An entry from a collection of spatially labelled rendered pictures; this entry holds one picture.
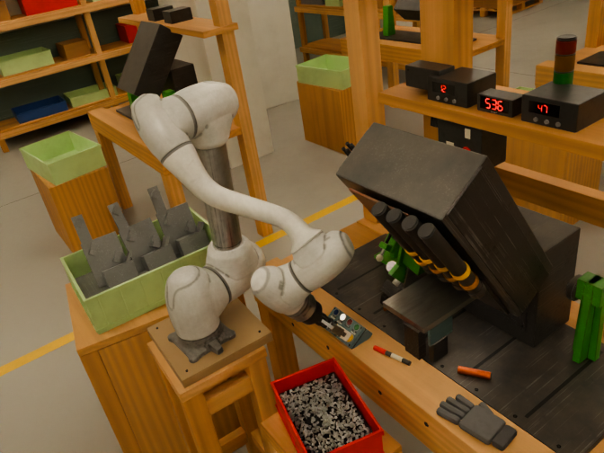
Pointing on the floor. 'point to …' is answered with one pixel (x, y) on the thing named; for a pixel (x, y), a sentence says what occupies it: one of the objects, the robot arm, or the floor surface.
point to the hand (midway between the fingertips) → (341, 333)
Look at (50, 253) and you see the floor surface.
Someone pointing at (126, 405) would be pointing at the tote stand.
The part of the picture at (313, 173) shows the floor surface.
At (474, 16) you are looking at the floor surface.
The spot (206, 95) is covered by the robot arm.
